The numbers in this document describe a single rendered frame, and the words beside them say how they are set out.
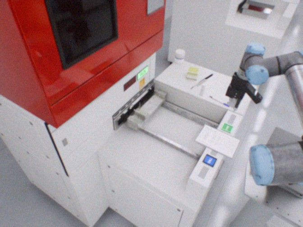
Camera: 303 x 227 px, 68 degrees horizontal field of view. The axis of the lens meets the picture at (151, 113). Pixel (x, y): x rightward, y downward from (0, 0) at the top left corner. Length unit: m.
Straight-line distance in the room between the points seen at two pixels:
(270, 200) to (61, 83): 1.10
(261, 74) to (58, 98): 0.75
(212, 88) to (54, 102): 1.05
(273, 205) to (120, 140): 0.87
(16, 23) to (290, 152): 0.80
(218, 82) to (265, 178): 1.03
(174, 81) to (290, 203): 0.96
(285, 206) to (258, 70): 0.72
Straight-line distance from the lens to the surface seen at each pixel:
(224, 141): 1.27
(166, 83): 1.56
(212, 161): 1.17
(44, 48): 0.78
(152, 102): 1.52
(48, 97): 0.84
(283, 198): 1.38
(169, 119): 1.50
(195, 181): 1.09
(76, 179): 1.35
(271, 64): 0.97
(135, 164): 1.27
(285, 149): 0.73
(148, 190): 1.28
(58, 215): 2.13
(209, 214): 2.11
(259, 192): 1.34
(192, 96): 1.50
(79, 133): 1.14
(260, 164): 0.72
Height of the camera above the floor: 1.89
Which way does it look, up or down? 44 degrees down
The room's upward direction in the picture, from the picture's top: 3 degrees clockwise
